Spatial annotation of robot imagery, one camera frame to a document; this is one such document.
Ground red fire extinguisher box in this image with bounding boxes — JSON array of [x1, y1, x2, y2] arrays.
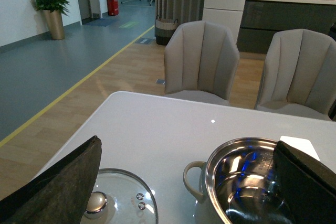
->
[[107, 0, 119, 16]]

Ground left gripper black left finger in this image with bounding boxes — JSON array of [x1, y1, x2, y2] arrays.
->
[[1, 136, 102, 223]]

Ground potted green plant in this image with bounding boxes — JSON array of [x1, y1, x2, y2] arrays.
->
[[31, 0, 69, 40]]

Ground dark kitchen counter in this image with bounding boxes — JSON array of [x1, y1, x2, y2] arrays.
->
[[237, 0, 335, 54]]

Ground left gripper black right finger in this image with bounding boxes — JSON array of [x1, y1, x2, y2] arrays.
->
[[273, 141, 335, 223]]

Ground woven laundry basket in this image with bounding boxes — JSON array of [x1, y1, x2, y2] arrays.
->
[[155, 15, 179, 46]]

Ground beige upholstered chair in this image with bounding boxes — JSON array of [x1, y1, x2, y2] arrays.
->
[[255, 29, 335, 121], [164, 20, 240, 106]]

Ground glass pot lid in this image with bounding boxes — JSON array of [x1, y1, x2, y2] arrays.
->
[[81, 168, 159, 223]]

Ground cream electric cooking pot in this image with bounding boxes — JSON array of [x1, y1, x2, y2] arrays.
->
[[183, 137, 296, 223]]

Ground left beige upholstered chair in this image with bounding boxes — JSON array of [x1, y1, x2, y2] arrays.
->
[[164, 20, 240, 106]]

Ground right beige upholstered chair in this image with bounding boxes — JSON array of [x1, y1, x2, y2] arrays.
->
[[255, 29, 335, 121]]

